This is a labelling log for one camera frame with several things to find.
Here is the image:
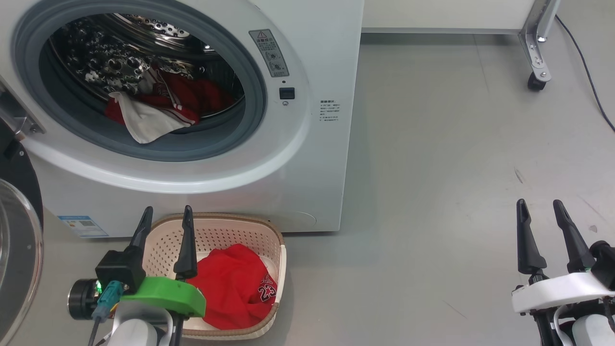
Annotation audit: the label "grey cable with teal connector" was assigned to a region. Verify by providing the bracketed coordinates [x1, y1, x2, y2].
[86, 281, 124, 346]

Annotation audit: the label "cream perforated laundry basket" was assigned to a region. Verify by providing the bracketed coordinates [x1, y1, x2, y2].
[139, 213, 288, 341]

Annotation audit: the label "white washing machine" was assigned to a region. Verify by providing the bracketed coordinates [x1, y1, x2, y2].
[0, 0, 365, 239]

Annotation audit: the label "washing machine door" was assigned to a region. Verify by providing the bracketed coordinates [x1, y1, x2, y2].
[0, 79, 47, 346]

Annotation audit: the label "white partition panel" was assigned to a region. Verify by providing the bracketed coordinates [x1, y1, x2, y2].
[361, 0, 537, 35]

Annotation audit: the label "blue energy label sticker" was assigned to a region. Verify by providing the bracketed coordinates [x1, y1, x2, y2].
[58, 215, 110, 239]

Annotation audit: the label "thin black floor cable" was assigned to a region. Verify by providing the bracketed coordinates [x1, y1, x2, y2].
[555, 14, 615, 133]

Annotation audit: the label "red and white shorts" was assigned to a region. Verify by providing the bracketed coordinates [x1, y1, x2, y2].
[104, 66, 236, 145]

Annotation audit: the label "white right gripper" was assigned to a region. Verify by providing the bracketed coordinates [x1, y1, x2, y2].
[511, 199, 615, 316]

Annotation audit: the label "red number 23 jersey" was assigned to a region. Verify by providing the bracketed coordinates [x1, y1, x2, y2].
[185, 244, 279, 331]

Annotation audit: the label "grey warning sticker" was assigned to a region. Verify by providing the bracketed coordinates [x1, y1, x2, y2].
[248, 29, 291, 78]

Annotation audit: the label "metal frame leg with caster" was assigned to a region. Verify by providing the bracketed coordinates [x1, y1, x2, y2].
[518, 0, 562, 92]

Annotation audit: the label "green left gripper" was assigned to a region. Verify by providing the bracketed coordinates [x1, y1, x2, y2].
[120, 205, 207, 318]

